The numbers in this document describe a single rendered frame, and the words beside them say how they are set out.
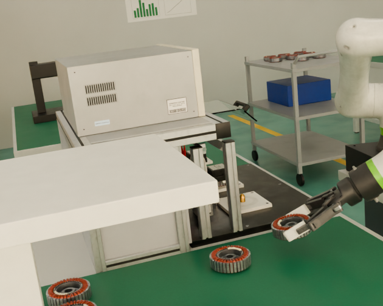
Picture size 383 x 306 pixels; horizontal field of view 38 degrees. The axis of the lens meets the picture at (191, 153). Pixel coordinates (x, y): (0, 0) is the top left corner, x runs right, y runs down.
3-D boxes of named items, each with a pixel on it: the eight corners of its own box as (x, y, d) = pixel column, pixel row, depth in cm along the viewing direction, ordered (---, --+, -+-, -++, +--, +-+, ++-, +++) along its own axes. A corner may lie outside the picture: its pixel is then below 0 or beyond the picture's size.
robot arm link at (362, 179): (362, 155, 153) (365, 165, 144) (385, 189, 154) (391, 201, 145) (342, 166, 155) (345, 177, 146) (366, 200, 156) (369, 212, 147)
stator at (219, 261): (240, 277, 147) (239, 264, 146) (203, 271, 153) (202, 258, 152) (258, 258, 156) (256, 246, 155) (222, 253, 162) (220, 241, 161)
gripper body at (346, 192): (365, 204, 147) (334, 221, 150) (362, 193, 155) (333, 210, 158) (349, 181, 146) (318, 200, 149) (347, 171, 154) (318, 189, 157)
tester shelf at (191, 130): (168, 105, 225) (167, 93, 224) (231, 136, 162) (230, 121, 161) (57, 122, 213) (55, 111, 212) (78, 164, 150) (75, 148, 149)
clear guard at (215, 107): (233, 112, 230) (231, 97, 229) (257, 121, 208) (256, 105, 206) (155, 125, 221) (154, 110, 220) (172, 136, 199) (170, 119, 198)
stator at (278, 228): (312, 221, 162) (310, 209, 161) (313, 238, 151) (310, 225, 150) (274, 227, 164) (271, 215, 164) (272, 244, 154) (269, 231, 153)
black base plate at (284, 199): (250, 167, 240) (250, 163, 240) (331, 215, 181) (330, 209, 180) (143, 189, 228) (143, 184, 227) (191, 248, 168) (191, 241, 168)
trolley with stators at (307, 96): (309, 148, 536) (303, 40, 510) (372, 175, 442) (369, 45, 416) (251, 159, 520) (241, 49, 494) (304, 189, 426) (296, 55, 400)
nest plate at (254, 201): (253, 193, 202) (253, 190, 201) (272, 206, 188) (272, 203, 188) (214, 202, 198) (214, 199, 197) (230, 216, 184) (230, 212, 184)
